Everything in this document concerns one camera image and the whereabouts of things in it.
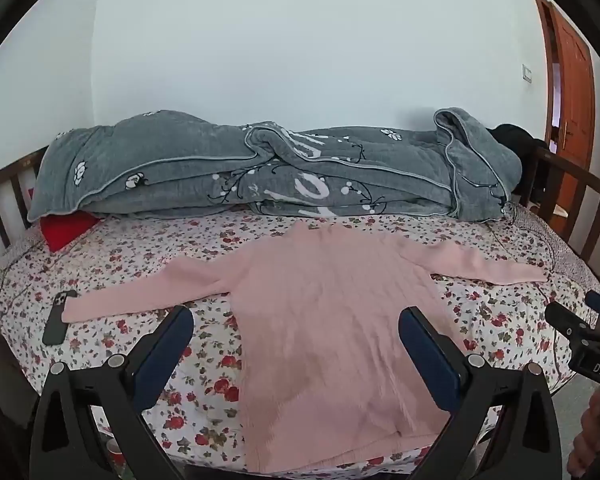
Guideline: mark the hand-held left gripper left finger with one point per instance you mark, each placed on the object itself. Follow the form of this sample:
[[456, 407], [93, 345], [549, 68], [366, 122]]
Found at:
[[162, 355]]

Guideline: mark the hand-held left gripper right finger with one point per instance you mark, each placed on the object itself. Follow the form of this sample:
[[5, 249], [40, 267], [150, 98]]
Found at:
[[427, 355]]

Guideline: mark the pink knit sweater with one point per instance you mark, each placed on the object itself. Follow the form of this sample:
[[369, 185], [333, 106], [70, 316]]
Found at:
[[325, 320]]

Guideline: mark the person's right hand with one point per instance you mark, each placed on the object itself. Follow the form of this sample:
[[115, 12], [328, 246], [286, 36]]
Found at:
[[585, 440]]

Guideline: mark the floral bed sheet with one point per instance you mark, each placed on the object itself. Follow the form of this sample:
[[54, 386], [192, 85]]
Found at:
[[130, 260]]

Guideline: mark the black smartphone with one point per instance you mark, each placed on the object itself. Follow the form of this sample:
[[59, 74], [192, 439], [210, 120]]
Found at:
[[60, 317]]

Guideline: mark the red cup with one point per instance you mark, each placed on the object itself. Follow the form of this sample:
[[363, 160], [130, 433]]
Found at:
[[115, 455]]

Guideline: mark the red cloth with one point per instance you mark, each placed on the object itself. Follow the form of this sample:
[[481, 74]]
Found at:
[[65, 230]]

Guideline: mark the black garment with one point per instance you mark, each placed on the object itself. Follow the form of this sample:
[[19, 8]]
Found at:
[[517, 142]]

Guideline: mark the grey printed quilt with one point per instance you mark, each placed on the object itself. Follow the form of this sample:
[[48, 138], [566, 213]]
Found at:
[[205, 170]]

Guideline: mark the brown wooden door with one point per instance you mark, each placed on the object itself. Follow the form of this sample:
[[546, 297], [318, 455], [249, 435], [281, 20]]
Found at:
[[575, 85]]

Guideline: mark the wooden bed frame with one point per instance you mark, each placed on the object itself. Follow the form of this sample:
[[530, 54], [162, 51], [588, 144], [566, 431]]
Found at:
[[598, 220]]

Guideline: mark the white wall switch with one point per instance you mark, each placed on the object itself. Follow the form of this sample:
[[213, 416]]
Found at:
[[527, 74]]

